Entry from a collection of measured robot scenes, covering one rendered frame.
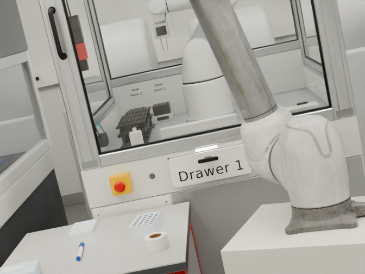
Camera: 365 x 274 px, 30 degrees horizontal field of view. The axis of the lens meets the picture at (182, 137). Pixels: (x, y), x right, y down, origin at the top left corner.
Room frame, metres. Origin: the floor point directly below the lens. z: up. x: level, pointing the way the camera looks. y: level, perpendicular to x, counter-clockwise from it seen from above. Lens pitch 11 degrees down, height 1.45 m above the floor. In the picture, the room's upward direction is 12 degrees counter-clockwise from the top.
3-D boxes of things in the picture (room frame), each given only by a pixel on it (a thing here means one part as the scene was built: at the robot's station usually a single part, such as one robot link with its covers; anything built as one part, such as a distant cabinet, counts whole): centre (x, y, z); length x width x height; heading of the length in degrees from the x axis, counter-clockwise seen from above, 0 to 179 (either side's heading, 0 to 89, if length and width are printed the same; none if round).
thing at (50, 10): (2.43, 0.35, 1.45); 0.05 x 0.03 x 0.19; 176
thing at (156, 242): (1.98, 0.14, 0.78); 0.07 x 0.07 x 0.04
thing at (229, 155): (2.41, -0.08, 0.87); 0.29 x 0.02 x 0.11; 86
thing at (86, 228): (2.33, 0.41, 0.77); 0.13 x 0.09 x 0.02; 176
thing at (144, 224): (2.18, 0.18, 0.78); 0.12 x 0.08 x 0.04; 166
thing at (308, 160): (1.71, -0.31, 1.00); 0.18 x 0.16 x 0.22; 16
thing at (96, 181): (2.89, -0.15, 0.87); 1.02 x 0.95 x 0.14; 86
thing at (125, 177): (2.42, 0.26, 0.88); 0.07 x 0.05 x 0.07; 86
